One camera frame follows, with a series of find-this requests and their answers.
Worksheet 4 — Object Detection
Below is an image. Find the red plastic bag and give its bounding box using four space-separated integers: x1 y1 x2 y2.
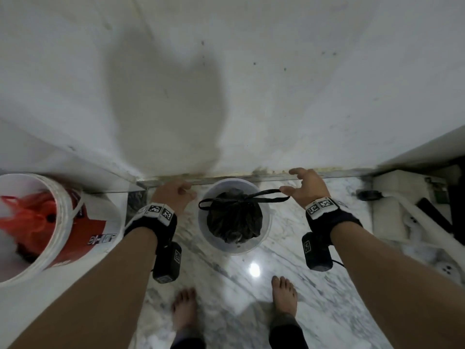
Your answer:
0 192 59 251

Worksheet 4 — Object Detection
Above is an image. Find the black right wrist camera strap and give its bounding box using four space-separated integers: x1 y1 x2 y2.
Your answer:
301 197 363 272

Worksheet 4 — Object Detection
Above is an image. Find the person's left forearm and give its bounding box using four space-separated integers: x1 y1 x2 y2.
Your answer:
9 227 159 349

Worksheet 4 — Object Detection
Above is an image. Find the translucent white trash bin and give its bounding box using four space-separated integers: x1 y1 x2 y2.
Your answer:
198 177 272 255

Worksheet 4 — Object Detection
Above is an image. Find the red and white bucket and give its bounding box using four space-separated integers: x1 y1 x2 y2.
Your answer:
0 173 123 287

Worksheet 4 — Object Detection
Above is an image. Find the black wrist camera strap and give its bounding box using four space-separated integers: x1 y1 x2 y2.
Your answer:
301 197 363 272
123 202 182 285

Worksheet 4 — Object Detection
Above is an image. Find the person's right trouser leg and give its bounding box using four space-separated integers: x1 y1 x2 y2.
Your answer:
268 312 310 349

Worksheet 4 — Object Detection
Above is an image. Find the flat black object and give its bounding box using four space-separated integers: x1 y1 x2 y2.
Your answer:
416 197 455 233

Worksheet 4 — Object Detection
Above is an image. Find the person's left trouser leg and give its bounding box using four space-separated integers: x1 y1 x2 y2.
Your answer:
170 327 207 349

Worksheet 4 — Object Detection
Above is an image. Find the black left wrist camera strap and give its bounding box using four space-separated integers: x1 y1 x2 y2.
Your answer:
123 202 182 285

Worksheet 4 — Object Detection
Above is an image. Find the person's right foot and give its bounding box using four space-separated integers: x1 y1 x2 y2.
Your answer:
271 275 298 318

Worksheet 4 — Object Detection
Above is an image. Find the white pipe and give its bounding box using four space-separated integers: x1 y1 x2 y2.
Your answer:
385 192 465 257

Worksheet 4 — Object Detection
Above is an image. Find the small black door stopper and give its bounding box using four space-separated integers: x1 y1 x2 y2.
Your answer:
356 190 385 202

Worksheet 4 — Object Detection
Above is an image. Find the person's right forearm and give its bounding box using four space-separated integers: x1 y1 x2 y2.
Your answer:
329 221 465 349

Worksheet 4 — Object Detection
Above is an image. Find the person's left hand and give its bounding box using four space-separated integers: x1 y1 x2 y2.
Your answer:
151 179 198 216

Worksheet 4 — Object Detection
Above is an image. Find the white box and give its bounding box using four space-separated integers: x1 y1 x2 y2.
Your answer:
372 170 448 242

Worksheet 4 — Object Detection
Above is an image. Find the person's foot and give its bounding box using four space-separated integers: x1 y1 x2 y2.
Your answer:
171 288 199 333
271 275 298 318

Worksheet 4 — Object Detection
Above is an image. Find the person's right hand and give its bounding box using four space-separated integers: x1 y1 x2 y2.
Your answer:
279 167 332 210

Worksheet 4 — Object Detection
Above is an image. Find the person's trouser leg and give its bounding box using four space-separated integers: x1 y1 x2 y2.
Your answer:
170 327 207 349
268 312 310 349

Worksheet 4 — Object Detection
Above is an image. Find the black garbage bag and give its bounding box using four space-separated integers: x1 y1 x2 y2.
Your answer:
199 188 291 246

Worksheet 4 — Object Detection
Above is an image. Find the person's left foot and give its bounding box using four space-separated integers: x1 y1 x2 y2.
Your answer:
171 288 199 333

